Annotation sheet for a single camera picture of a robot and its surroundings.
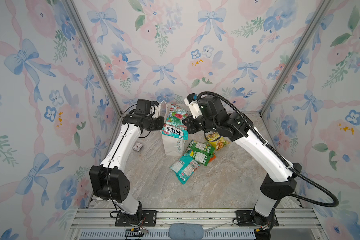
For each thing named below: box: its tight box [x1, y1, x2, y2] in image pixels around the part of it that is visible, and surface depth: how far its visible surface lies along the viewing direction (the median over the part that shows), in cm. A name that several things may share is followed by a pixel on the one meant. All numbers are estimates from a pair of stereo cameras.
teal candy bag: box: [169, 150, 201, 185], surface depth 90 cm
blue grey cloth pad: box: [169, 223, 204, 240], surface depth 70 cm
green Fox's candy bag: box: [188, 139, 215, 167], surface depth 96 cm
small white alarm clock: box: [132, 142, 144, 152], surface depth 100 cm
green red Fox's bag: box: [161, 103, 190, 140], surface depth 69 cm
